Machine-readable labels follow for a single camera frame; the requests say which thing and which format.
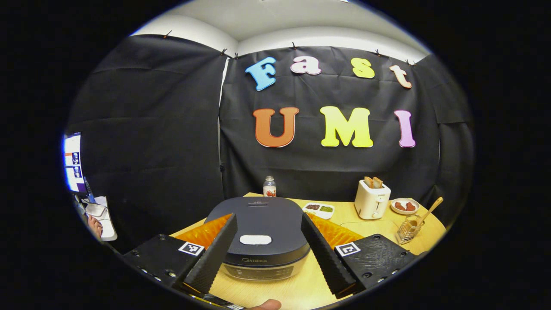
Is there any white toaster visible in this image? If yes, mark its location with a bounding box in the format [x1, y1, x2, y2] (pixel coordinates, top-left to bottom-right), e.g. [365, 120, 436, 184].
[354, 180, 392, 220]

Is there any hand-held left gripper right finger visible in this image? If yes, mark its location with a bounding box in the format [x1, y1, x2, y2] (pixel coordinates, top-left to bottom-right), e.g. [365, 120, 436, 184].
[300, 212, 418, 299]

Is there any wooden spoon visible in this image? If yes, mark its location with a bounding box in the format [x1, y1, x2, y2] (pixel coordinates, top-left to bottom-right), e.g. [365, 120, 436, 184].
[407, 197, 444, 231]

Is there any white round plate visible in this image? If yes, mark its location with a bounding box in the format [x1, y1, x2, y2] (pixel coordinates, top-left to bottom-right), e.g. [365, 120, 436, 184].
[390, 198, 420, 215]

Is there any dark grey rice cooker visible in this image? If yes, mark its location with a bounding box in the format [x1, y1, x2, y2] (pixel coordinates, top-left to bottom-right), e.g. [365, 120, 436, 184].
[204, 196, 311, 282]

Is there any white divided bean dish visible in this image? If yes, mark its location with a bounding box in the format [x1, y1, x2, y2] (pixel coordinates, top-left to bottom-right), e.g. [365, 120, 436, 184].
[302, 202, 335, 220]

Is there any lit computer screen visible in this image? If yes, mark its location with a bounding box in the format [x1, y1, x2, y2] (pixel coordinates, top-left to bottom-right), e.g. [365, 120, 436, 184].
[63, 133, 82, 193]

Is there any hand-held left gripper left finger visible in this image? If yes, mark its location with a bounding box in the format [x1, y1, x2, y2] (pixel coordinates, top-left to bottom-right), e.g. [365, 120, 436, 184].
[122, 213, 238, 295]

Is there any white plastic item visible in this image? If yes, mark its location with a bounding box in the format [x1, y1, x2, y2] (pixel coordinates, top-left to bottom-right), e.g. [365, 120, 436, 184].
[83, 196, 118, 242]

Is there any clear wire chopstick holder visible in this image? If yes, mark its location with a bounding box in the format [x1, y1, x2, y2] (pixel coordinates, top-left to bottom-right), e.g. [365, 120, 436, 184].
[395, 214, 425, 245]

